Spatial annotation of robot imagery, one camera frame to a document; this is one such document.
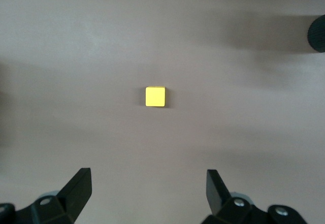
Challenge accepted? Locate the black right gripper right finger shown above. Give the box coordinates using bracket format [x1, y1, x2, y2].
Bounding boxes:
[200, 169, 308, 224]

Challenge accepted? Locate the yellow block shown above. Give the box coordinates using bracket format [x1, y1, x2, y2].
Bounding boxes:
[145, 85, 167, 108]

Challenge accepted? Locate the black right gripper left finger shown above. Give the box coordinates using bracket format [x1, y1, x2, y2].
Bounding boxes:
[0, 167, 92, 224]

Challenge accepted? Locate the black ribbed cylinder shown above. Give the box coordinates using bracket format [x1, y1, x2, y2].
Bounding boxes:
[307, 14, 325, 54]

